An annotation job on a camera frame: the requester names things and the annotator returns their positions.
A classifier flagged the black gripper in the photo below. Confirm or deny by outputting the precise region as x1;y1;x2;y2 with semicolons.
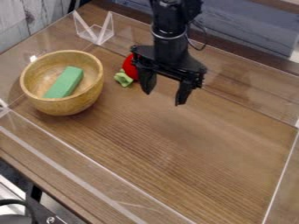
131;36;207;106

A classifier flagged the green rectangular block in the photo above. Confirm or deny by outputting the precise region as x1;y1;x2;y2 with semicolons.
43;66;85;98

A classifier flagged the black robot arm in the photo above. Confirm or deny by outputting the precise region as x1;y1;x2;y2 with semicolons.
131;0;207;105

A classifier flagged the brown wooden bowl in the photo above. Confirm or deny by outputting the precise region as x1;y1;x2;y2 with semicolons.
21;50;105;116

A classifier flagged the red plush strawberry toy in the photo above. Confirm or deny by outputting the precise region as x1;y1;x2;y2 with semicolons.
114;54;139;88

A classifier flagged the blue grey couch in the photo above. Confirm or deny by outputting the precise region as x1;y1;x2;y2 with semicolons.
113;0;299;58

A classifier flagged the clear acrylic corner bracket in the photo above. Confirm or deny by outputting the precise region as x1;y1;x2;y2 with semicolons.
73;11;115;46

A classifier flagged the black stand with cable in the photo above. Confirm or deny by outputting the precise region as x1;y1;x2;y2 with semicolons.
0;181;70;224

